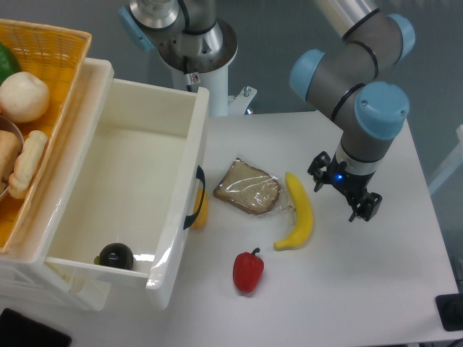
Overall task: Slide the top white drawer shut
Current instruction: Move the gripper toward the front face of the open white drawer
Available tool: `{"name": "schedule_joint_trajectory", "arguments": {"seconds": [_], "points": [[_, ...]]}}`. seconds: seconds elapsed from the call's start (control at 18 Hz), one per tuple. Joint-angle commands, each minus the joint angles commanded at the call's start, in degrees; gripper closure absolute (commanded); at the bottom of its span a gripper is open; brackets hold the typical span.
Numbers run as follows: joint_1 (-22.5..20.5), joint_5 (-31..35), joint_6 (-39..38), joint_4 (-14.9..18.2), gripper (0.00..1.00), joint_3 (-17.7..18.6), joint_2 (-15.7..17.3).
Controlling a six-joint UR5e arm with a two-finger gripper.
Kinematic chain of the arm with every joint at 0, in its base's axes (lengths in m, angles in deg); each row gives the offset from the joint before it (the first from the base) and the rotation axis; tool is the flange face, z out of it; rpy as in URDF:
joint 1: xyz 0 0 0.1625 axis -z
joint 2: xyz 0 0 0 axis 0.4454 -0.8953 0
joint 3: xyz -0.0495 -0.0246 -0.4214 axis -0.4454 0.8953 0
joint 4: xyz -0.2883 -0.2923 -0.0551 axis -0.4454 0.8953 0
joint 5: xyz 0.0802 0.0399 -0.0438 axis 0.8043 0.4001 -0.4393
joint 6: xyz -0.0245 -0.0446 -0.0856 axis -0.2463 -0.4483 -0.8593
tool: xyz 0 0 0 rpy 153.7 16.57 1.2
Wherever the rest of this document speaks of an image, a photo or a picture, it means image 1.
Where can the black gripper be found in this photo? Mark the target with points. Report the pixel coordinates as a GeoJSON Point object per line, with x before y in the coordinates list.
{"type": "Point", "coordinates": [353, 186]}

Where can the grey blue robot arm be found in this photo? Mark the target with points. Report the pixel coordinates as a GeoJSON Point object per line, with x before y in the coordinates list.
{"type": "Point", "coordinates": [343, 87]}

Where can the white top drawer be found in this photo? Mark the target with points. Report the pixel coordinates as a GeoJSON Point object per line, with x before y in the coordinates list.
{"type": "Point", "coordinates": [137, 186]}

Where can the dark eggplant in drawer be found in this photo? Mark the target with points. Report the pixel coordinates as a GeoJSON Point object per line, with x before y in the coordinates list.
{"type": "Point", "coordinates": [115, 255]}

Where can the white drawer cabinet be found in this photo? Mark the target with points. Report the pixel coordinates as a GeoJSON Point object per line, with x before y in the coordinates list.
{"type": "Point", "coordinates": [25, 275]}

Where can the yellow banana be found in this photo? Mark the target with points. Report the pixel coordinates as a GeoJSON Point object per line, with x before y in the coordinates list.
{"type": "Point", "coordinates": [304, 214]}

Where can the wrapped brown bread slice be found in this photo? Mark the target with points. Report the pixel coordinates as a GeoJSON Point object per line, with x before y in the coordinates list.
{"type": "Point", "coordinates": [252, 190]}

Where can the red bell pepper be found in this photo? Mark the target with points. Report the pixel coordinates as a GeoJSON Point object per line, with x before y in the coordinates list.
{"type": "Point", "coordinates": [247, 270]}

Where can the black object right edge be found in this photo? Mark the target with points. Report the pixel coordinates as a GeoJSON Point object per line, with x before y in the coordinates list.
{"type": "Point", "coordinates": [450, 311]}

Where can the orange wicker basket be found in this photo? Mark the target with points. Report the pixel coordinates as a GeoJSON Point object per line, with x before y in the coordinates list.
{"type": "Point", "coordinates": [40, 65]}

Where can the beige bread loaf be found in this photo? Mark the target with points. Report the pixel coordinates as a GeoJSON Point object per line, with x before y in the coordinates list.
{"type": "Point", "coordinates": [26, 164]}

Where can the white round bun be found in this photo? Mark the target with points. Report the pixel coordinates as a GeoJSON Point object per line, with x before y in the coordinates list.
{"type": "Point", "coordinates": [24, 98]}

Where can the grey bowl in basket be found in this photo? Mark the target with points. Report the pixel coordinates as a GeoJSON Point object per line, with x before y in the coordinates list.
{"type": "Point", "coordinates": [7, 125]}

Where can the black device bottom left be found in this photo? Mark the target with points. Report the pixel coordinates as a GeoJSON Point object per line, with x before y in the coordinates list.
{"type": "Point", "coordinates": [19, 330]}

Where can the green vegetable in basket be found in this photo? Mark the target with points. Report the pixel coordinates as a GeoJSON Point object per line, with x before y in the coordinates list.
{"type": "Point", "coordinates": [9, 64]}

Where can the yellow fruit under handle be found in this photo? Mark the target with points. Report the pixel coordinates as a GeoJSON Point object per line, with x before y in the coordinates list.
{"type": "Point", "coordinates": [201, 202]}

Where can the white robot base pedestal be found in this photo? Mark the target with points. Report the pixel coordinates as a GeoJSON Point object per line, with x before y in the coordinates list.
{"type": "Point", "coordinates": [202, 60]}

